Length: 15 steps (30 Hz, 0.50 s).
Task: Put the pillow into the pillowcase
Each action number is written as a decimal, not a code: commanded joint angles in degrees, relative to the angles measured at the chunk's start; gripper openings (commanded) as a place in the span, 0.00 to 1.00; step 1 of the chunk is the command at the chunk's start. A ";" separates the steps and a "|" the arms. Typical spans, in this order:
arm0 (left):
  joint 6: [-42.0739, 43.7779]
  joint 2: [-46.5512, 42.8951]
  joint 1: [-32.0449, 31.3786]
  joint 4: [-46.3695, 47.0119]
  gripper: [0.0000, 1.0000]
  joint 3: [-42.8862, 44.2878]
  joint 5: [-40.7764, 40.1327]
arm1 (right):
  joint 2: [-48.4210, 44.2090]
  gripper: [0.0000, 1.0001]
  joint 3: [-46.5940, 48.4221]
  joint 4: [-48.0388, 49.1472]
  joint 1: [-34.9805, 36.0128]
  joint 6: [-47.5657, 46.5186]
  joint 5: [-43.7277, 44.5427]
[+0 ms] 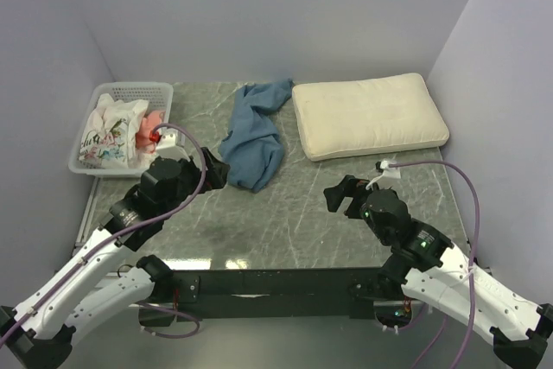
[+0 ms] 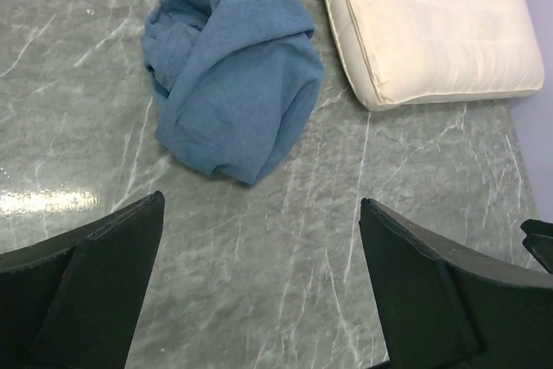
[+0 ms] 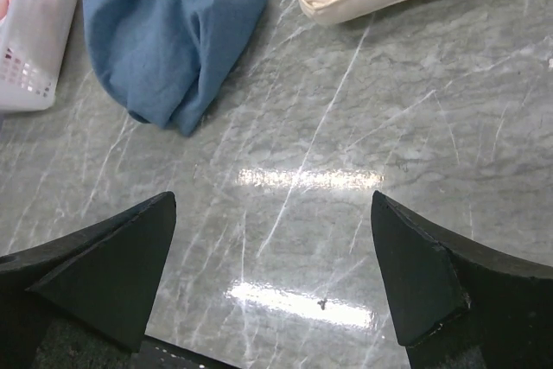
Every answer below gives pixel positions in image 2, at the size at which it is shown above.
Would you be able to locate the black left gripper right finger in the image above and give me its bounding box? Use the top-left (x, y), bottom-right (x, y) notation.
top-left (359, 199), bottom-right (552, 368)

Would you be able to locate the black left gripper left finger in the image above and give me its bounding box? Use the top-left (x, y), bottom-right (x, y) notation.
top-left (1, 191), bottom-right (165, 368)

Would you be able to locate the cream pillow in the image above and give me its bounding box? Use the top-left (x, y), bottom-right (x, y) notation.
top-left (325, 0), bottom-right (544, 111)

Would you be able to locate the blue pillowcase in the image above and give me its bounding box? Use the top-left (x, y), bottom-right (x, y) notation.
top-left (142, 0), bottom-right (324, 186)

